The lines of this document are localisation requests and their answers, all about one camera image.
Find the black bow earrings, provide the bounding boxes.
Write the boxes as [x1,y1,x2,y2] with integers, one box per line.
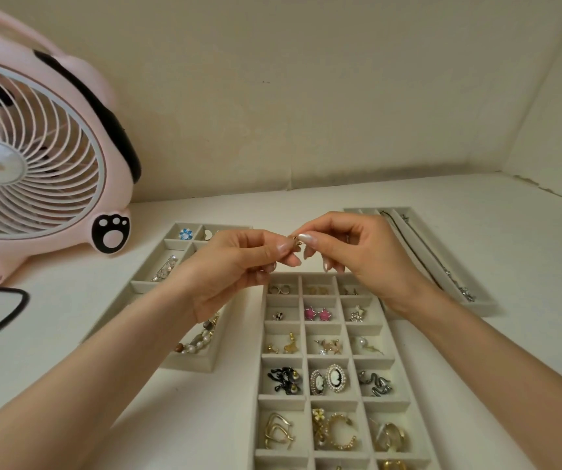
[267,366,304,396]

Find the person's right forearm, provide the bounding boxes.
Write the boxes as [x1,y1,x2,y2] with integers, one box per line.
[398,288,562,470]

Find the oval cameo earring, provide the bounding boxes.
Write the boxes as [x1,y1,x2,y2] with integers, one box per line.
[326,363,348,394]
[310,369,329,397]

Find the pearl drop earring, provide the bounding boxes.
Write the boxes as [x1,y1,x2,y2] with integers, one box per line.
[357,336,385,356]

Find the gold heart hoop earring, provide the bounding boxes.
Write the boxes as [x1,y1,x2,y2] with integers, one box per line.
[263,412,295,450]

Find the person's left forearm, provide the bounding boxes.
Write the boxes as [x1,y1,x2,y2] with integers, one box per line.
[0,283,199,470]

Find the person's left hand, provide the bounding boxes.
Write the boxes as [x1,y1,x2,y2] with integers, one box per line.
[172,228,304,324]

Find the pink animal-shaped desk fan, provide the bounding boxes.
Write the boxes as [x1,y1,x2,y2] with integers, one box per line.
[0,0,142,289]

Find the brown cord necklace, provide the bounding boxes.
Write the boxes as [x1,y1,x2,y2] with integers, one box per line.
[379,210,446,292]

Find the gold chunky hoop earring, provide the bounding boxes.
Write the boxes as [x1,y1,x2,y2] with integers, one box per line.
[322,413,359,451]

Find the brown stone bead bracelet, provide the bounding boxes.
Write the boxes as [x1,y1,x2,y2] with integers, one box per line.
[174,315,221,356]

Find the silver snake earring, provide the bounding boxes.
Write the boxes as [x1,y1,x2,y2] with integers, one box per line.
[357,370,393,397]

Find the white table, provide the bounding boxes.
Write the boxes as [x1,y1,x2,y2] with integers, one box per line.
[0,172,562,470]

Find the silver necklace pink charm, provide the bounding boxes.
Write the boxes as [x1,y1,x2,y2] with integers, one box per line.
[400,213,476,303]

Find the grey necklace tray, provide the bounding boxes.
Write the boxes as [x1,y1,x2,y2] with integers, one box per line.
[343,206,500,319]

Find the grey bracelet tray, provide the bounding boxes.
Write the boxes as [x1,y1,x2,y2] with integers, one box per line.
[82,221,255,373]

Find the person's right hand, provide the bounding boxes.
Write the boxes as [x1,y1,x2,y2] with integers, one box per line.
[293,211,438,319]

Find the shiny wide hoop earring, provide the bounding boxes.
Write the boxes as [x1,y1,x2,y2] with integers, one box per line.
[371,419,409,454]

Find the grey earring grid tray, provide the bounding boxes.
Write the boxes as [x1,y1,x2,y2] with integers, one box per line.
[249,272,441,470]

